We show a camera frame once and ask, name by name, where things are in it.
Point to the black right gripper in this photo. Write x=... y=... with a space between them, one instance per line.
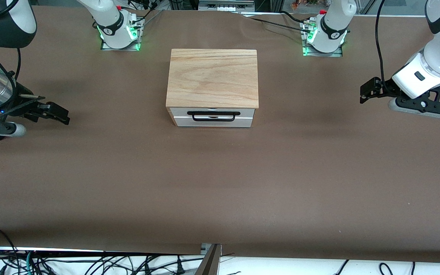
x=24 y=103

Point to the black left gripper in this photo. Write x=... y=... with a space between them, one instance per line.
x=383 y=90

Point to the white wooden drawer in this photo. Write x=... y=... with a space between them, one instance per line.
x=212 y=123

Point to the wooden drawer cabinet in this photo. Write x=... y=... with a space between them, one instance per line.
x=212 y=78

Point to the grey background device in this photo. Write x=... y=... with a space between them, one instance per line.
x=225 y=5

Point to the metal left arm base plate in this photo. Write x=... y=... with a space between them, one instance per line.
x=325 y=54

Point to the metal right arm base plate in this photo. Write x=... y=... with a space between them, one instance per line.
x=120 y=47

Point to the aluminium profile bracket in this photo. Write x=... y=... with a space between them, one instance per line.
x=208 y=261

